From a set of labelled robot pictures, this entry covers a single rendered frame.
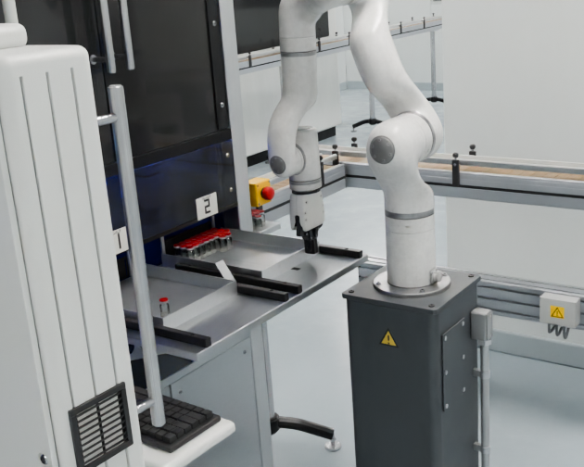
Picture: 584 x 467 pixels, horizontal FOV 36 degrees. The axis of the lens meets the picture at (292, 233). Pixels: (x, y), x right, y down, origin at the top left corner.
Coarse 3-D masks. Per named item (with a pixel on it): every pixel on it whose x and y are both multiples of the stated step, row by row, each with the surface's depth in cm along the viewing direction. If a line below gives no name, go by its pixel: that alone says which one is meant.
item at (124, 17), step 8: (120, 0) 202; (120, 8) 202; (120, 16) 203; (128, 16) 204; (128, 24) 204; (128, 32) 204; (128, 40) 204; (128, 48) 205; (120, 56) 207; (128, 56) 205; (128, 64) 206
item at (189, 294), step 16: (160, 272) 230; (176, 272) 226; (192, 272) 223; (128, 288) 225; (160, 288) 223; (176, 288) 222; (192, 288) 221; (208, 288) 221; (224, 288) 212; (128, 304) 214; (176, 304) 212; (192, 304) 203; (208, 304) 207; (160, 320) 196; (176, 320) 199
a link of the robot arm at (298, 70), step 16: (288, 64) 217; (304, 64) 216; (288, 80) 218; (304, 80) 218; (288, 96) 219; (304, 96) 219; (288, 112) 217; (304, 112) 218; (272, 128) 218; (288, 128) 216; (272, 144) 218; (288, 144) 216; (272, 160) 220; (288, 160) 218; (288, 176) 221
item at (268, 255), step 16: (240, 240) 256; (256, 240) 253; (272, 240) 249; (288, 240) 246; (176, 256) 237; (208, 256) 245; (224, 256) 244; (240, 256) 243; (256, 256) 242; (272, 256) 241; (288, 256) 230; (304, 256) 236; (240, 272) 225; (256, 272) 222; (272, 272) 224
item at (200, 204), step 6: (198, 198) 240; (204, 198) 242; (210, 198) 244; (216, 198) 246; (198, 204) 240; (204, 204) 242; (210, 204) 244; (216, 204) 246; (198, 210) 240; (204, 210) 242; (210, 210) 244; (216, 210) 246; (198, 216) 240; (204, 216) 242
